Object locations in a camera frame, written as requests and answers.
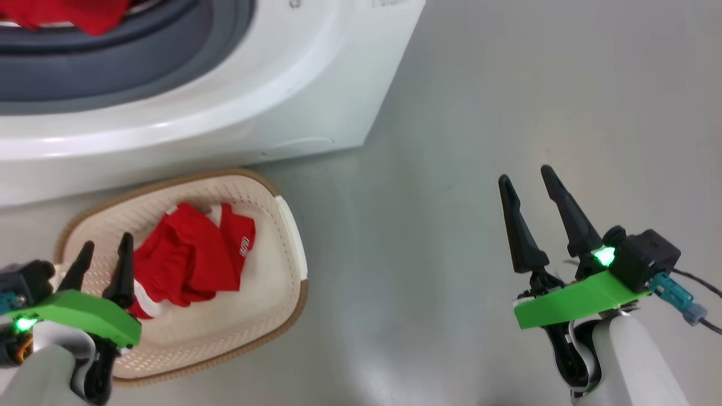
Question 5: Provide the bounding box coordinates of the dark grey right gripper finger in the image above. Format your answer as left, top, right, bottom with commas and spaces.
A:
498, 174, 549, 273
540, 165, 603, 259

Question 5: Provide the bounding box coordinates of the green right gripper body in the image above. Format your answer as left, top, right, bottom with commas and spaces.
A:
512, 245, 650, 330

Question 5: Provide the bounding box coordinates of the teal cable connector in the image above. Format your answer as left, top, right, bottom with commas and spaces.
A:
0, 292, 26, 315
649, 272, 708, 326

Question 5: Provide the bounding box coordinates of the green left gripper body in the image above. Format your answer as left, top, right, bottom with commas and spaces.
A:
3, 289, 142, 347

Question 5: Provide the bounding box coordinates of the white washing machine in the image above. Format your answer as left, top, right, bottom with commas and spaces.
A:
0, 0, 426, 206

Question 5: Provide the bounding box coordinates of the red shirt with white trim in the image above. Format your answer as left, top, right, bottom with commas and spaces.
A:
125, 202, 257, 320

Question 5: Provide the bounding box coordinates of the red garment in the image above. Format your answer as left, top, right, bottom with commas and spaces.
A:
0, 0, 133, 36

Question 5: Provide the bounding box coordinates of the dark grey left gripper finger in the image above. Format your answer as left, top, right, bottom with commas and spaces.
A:
58, 241, 95, 293
103, 232, 136, 308

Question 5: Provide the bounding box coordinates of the cream perforated laundry basket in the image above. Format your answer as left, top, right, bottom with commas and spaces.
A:
55, 168, 309, 389

